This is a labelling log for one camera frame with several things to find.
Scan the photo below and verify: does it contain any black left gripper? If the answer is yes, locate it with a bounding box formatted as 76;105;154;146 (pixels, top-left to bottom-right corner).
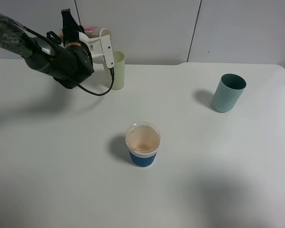
54;9;94;89

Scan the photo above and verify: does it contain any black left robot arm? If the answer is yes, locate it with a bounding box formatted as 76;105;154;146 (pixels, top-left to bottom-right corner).
0;9;94;89

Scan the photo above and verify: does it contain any light green plastic cup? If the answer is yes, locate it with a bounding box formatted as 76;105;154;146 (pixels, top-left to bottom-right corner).
102;50;125;90

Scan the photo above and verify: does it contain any paper cup with blue sleeve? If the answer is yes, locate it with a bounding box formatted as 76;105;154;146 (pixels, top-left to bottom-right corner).
125;123;161;167

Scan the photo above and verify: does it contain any teal plastic cup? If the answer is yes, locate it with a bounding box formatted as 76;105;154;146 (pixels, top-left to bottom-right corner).
212;74;247;113

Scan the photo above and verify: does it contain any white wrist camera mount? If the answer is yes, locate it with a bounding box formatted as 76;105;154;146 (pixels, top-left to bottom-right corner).
79;28;114;69

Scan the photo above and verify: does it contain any black camera cable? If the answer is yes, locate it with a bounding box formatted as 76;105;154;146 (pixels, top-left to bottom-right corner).
77;67;115;96

